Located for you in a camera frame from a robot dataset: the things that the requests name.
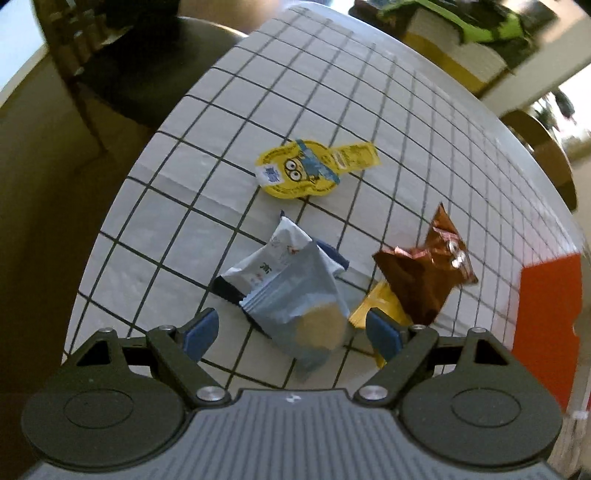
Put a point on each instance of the brown oreo snack bag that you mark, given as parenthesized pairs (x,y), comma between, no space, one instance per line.
(422,277)

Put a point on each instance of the grid pattern tablecloth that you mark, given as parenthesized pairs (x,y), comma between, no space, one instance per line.
(191,207)

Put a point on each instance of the grey blue biscuit packet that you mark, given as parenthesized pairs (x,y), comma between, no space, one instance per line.
(288,290)

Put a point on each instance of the wooden chair far side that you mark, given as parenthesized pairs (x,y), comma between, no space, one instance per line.
(546,151)

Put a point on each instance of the sofa with green jacket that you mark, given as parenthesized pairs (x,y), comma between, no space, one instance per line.
(478,43)

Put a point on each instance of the orange cardboard box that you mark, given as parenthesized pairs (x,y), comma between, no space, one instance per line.
(545,342)

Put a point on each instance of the yellow minion jelly cup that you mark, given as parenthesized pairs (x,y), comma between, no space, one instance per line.
(307,168)

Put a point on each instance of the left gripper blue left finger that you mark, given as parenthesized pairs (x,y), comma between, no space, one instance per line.
(175,353)

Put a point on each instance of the wooden chair with black coat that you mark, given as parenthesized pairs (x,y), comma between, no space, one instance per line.
(137,57)

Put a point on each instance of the yellow snack packet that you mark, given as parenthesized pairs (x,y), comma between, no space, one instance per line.
(381,316)

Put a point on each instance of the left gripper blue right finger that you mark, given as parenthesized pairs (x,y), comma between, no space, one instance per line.
(406,353)

